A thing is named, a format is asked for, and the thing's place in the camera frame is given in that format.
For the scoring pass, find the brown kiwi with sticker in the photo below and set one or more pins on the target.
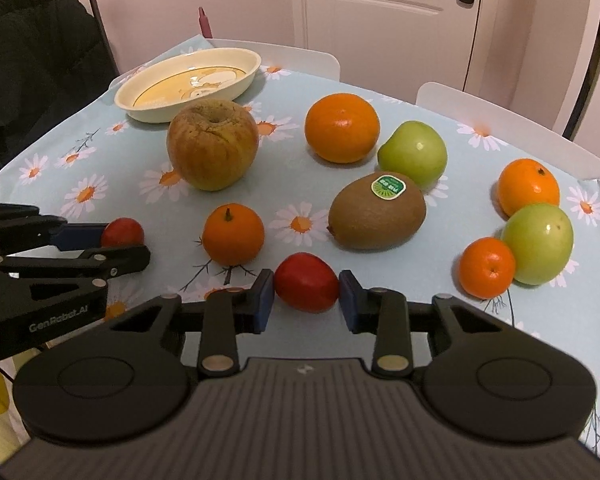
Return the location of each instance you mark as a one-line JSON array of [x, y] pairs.
[[377, 212]]

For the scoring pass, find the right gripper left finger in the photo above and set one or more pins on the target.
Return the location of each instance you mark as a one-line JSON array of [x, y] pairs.
[[219, 319]]

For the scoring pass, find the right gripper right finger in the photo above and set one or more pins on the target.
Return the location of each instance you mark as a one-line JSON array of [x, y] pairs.
[[391, 318]]

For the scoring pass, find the red cherry tomato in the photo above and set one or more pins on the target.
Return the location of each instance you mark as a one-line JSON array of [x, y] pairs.
[[306, 283], [122, 232]]

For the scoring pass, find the small tangerine with stem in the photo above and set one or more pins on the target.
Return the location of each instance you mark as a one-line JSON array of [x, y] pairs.
[[233, 235]]

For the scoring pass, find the white chair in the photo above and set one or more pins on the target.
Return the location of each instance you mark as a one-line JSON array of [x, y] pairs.
[[306, 61], [510, 127]]

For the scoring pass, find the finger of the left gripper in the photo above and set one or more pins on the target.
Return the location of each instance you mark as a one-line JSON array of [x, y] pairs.
[[108, 262], [77, 236]]

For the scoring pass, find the brownish wrinkled apple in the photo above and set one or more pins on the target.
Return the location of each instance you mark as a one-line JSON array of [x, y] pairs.
[[212, 143]]

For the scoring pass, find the green apple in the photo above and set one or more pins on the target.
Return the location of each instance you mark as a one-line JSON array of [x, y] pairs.
[[541, 238], [416, 150]]

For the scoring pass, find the daisy print tablecloth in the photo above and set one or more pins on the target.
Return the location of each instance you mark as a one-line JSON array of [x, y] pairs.
[[99, 165]]

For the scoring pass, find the white door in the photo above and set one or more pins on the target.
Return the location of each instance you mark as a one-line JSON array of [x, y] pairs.
[[393, 46]]

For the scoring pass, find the cream oval bowl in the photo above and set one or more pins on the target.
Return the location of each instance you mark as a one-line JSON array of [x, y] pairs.
[[157, 93]]

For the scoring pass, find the grey metal pole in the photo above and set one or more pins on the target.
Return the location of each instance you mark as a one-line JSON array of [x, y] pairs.
[[102, 32]]

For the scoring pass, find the black jacket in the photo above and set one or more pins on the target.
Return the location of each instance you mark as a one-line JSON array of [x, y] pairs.
[[53, 62]]

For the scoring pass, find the medium orange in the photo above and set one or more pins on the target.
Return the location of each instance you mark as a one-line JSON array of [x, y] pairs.
[[523, 182]]

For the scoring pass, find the large orange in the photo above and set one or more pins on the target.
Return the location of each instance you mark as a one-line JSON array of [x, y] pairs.
[[342, 128]]

